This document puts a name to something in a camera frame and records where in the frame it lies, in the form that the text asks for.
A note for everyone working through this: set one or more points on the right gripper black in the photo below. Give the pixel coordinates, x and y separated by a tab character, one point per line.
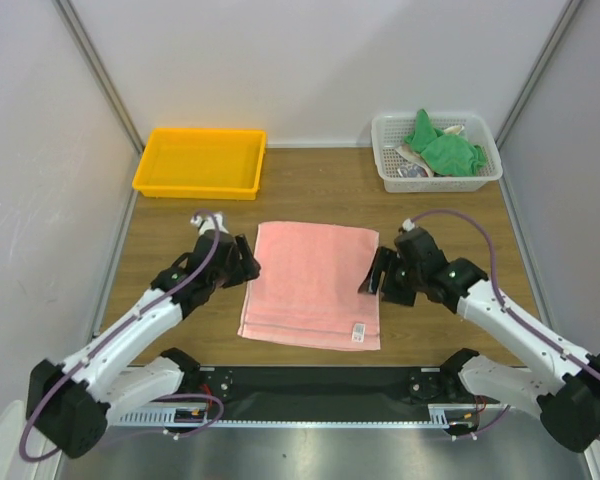
389	278

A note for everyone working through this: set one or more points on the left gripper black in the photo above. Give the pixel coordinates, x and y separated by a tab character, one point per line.
251	266

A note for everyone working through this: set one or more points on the pink towel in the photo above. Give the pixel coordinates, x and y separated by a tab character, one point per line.
307	292

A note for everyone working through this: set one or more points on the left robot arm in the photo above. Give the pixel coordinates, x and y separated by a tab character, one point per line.
72	403

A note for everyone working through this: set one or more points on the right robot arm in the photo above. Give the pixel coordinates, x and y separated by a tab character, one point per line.
559	382

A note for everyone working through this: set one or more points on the white patterned towel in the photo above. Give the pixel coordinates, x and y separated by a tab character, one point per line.
413	165

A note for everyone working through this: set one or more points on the yellow plastic tray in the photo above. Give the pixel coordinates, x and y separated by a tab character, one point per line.
201	163

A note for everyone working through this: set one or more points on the green towel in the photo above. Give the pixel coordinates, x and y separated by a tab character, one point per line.
447	154

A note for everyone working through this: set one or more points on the white plastic basket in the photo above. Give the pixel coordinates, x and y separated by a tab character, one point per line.
388	132

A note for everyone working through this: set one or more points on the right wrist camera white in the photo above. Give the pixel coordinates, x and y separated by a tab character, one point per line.
409	227

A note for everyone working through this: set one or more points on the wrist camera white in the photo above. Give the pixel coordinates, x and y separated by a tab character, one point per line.
409	227
209	222

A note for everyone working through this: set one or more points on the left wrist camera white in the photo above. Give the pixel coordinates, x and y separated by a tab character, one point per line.
209	222

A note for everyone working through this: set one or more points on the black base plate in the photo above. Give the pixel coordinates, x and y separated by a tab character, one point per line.
331	410

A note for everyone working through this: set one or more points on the aluminium frame rail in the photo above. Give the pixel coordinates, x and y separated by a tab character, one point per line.
409	385

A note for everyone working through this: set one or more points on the white cable duct right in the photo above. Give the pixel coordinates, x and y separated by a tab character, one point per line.
447	415

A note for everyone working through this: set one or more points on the white cable duct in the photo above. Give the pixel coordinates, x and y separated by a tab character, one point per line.
447	415
165	416

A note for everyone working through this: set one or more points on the white cable duct left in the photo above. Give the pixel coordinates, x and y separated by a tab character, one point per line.
165	416

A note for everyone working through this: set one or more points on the right corner aluminium post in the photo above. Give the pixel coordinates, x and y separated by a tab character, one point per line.
554	40

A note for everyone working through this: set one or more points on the corner aluminium post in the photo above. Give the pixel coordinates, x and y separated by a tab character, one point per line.
79	34
554	40

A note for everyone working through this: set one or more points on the left corner aluminium post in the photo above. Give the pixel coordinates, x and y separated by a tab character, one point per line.
79	34

